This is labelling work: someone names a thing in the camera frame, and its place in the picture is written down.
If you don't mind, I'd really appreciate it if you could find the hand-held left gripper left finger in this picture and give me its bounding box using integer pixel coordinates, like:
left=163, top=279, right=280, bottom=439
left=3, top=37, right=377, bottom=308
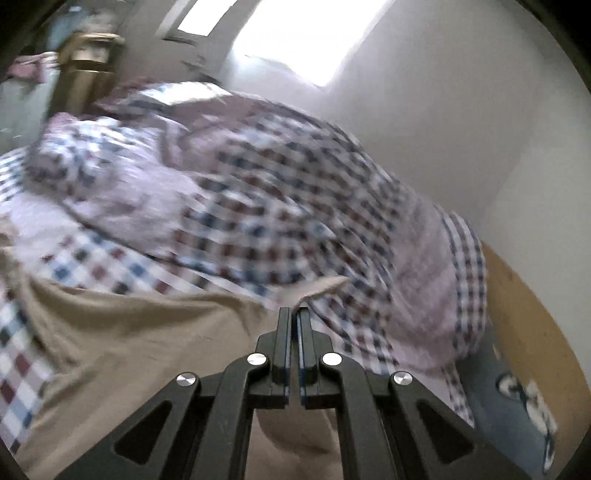
left=55, top=307, right=293, bottom=480

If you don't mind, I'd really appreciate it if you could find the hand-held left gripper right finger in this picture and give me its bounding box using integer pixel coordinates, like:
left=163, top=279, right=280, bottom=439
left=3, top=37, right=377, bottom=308
left=295, top=307, right=532, bottom=480

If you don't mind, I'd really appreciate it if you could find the beige long-sleeved shirt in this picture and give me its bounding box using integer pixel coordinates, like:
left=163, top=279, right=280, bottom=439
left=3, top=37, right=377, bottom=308
left=0, top=217, right=352, bottom=480

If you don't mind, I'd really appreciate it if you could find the checkered duvet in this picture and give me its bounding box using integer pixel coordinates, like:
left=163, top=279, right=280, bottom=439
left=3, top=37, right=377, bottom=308
left=28, top=80, right=490, bottom=374

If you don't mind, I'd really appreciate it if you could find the blue printed cloth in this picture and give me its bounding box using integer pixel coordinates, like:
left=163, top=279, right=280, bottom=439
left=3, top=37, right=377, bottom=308
left=457, top=332, right=561, bottom=476

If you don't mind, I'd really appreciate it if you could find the checkered bed sheet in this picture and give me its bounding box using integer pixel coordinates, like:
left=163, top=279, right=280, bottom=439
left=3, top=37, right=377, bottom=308
left=0, top=148, right=476, bottom=457

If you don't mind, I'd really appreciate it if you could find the window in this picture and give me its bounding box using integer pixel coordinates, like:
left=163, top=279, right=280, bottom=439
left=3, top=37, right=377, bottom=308
left=178, top=0, right=393, bottom=88

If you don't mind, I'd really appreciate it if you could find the yellow wooden cabinet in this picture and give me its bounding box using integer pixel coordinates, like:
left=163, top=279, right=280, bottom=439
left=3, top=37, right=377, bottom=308
left=51, top=34, right=125, bottom=134

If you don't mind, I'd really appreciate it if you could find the pink cloth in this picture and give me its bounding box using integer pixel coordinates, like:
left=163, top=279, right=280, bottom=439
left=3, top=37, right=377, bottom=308
left=9, top=53, right=58, bottom=81

